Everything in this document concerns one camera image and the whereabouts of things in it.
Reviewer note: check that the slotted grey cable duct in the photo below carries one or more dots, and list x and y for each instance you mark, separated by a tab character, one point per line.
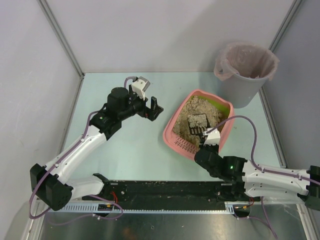
168	207

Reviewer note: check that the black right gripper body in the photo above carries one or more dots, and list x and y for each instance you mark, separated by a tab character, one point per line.
208	150

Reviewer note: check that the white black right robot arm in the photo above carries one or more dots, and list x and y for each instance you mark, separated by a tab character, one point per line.
298	185

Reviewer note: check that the pink and green litter box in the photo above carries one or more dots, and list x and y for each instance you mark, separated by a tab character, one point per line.
182	146

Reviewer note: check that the aluminium corner post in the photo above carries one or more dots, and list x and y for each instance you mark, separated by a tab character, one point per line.
55	26
286	23

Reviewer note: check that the right aluminium corner post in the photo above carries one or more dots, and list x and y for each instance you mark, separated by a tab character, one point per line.
286	23

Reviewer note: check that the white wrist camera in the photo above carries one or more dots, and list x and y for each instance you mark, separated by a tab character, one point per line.
140	86
211	137

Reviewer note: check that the left aluminium corner post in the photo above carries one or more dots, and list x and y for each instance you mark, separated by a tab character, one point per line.
55	26

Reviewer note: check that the black slotted litter scoop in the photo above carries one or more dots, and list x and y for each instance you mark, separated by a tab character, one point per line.
198	132

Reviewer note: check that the pink bin liner bag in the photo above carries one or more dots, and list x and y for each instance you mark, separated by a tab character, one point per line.
247	60

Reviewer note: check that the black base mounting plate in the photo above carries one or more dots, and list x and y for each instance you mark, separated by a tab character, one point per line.
180	191

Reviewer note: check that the grey waste bin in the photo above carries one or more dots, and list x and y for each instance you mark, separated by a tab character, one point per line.
240	90

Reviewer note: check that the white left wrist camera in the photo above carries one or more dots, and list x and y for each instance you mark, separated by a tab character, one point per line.
140	86

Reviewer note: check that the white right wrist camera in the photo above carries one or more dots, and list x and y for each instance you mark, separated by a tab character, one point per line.
211	137

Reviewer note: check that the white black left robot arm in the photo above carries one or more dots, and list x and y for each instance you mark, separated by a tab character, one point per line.
51	183

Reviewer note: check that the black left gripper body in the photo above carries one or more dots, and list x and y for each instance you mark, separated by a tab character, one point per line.
147	111

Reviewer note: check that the beige cat litter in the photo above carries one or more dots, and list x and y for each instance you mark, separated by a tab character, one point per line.
196	105

